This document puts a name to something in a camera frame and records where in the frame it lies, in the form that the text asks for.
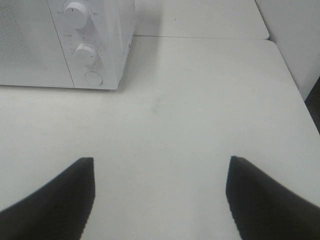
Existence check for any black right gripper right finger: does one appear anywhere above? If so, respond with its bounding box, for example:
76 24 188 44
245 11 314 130
225 156 320 240

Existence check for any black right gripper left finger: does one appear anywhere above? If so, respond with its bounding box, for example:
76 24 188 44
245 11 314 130
0 157 95 240

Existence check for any round white door button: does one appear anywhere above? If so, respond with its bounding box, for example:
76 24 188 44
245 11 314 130
84 71 103 86

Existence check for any white microwave knob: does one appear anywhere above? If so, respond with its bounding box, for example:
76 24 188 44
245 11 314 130
63 1 89 29
74 43 98 66

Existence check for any white microwave door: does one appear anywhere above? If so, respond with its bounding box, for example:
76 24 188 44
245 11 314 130
0 0 74 88

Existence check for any white microwave oven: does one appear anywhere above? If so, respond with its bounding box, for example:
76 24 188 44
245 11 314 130
0 0 136 91

